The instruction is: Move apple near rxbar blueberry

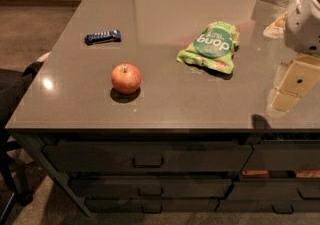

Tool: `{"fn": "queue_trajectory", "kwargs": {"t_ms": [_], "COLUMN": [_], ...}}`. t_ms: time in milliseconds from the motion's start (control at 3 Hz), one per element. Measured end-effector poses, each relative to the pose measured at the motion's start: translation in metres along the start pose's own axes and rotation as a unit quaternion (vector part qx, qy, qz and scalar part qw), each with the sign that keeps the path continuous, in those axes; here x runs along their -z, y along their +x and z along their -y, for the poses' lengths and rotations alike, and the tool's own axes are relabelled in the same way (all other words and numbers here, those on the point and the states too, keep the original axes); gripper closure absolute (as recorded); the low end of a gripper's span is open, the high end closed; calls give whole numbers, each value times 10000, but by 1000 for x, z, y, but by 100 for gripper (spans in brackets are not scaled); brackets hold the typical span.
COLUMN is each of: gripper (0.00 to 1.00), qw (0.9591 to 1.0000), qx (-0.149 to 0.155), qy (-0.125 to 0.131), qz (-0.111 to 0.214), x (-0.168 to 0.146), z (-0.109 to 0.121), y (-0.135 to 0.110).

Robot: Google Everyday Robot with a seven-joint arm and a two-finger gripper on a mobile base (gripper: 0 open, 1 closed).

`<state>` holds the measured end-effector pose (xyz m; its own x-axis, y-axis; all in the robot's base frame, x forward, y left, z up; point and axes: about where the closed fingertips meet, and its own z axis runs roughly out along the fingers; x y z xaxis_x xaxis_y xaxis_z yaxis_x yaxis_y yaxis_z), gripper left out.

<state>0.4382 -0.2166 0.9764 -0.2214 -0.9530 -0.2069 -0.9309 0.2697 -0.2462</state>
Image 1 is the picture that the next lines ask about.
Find dark bottom right drawer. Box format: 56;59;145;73
216;200;320;214

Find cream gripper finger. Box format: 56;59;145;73
271;54;320;111

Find green snack bag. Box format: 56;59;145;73
177;21;240;75

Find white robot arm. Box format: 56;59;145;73
271;0;320;111

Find dark drawer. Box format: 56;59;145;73
43;142;252;173
69;177;232;199
243;144;320;171
228;181;320;201
216;200;320;214
85;199;219;214

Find dark bottom left drawer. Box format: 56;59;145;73
85;199;219;214

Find dark middle right drawer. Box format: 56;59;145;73
228;181;320;201

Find dark top right drawer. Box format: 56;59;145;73
243;144;320;171

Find blue rxbar blueberry bar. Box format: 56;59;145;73
84;30;122;45

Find dark top left drawer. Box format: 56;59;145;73
43;142;252;173

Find red apple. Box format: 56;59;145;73
111;63;142;94

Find black chair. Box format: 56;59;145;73
0;62;43;225

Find dark middle left drawer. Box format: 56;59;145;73
69;177;232;199

